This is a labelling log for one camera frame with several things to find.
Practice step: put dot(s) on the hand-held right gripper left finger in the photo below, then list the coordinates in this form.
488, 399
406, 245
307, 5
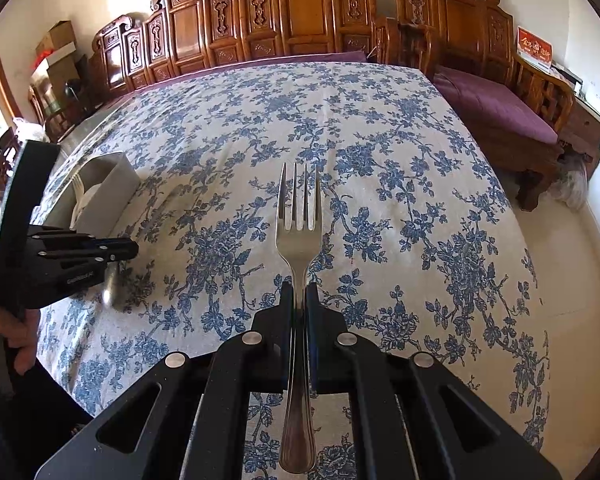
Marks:
286, 320

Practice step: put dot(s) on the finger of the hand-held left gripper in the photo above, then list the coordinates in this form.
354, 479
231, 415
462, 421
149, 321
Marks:
90, 258
80, 241

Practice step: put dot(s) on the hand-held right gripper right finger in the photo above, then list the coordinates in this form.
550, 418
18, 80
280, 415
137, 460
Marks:
311, 325

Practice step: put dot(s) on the metal spoon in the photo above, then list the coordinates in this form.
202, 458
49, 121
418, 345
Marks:
112, 292

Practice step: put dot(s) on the white plastic spoon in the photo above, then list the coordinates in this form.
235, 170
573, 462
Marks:
95, 200

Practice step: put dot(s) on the grey metal container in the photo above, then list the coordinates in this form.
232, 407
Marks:
120, 185

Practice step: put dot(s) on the metal fork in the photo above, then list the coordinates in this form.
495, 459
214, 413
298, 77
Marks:
297, 245

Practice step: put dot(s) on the person's left hand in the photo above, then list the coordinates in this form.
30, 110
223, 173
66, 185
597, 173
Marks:
10, 325

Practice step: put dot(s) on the white plastic bag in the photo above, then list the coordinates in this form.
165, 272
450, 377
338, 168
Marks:
27, 127

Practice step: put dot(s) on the person's dark clothing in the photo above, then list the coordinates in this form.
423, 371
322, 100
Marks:
30, 425

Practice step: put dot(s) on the brown cardboard box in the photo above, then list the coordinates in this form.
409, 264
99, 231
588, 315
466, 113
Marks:
60, 35
62, 75

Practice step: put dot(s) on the blue floral tablecloth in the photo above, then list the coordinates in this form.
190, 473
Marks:
380, 160

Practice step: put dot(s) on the white and red box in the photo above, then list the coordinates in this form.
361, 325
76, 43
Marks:
55, 54

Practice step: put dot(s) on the long purple bench cushion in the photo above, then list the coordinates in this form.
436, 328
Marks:
305, 56

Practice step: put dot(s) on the purple seat cushion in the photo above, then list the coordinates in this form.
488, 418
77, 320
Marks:
495, 105

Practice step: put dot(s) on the clear plastic bag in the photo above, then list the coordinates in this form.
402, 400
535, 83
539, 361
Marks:
572, 182

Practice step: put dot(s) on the long carved wooden bench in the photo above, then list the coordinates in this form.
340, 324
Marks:
300, 10

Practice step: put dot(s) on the wooden side table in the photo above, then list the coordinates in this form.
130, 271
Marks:
585, 130

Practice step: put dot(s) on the carved wooden sofa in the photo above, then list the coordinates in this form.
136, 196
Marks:
460, 15

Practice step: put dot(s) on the red sign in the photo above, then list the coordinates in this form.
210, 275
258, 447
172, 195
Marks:
535, 49

